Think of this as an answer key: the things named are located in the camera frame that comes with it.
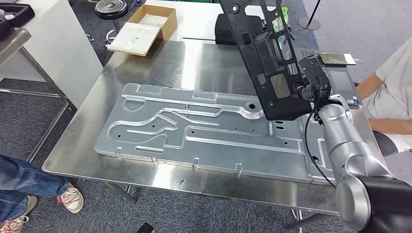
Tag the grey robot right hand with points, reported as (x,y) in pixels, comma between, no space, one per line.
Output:
(314,74)

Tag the long black plastic part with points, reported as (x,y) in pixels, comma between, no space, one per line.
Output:
(283,109)

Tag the seated person's left forearm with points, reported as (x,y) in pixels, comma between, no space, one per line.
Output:
(392,127)

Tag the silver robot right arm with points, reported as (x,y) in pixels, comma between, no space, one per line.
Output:
(344,151)

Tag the stainless steel workbench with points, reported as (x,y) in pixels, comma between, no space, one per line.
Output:
(96,167)

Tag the smartphone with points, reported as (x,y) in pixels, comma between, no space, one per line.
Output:
(338,59)

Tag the grey laptop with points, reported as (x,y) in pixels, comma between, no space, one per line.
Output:
(341,83)

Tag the black floor stand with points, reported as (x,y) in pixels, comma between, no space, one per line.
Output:
(309,24)

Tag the green plastic object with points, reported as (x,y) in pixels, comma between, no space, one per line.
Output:
(284,10)

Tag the seated person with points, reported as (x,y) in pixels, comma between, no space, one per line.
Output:
(396,83)

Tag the black bag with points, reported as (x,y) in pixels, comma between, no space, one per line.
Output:
(225,32)

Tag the dark office chair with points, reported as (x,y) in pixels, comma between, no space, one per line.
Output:
(384,143)

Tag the stamped grey metal plate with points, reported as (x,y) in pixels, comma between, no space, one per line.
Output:
(199,148)

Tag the cardboard box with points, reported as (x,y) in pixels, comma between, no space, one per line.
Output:
(169,22)

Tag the white foam tray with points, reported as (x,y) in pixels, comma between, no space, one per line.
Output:
(133,37)

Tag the black round stool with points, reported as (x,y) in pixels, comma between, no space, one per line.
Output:
(111,8)

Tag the steel table with white panel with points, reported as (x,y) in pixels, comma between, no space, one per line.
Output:
(64,54)

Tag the black case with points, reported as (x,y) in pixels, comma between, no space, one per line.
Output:
(19,14)

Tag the standing person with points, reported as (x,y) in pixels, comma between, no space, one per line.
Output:
(25,183)

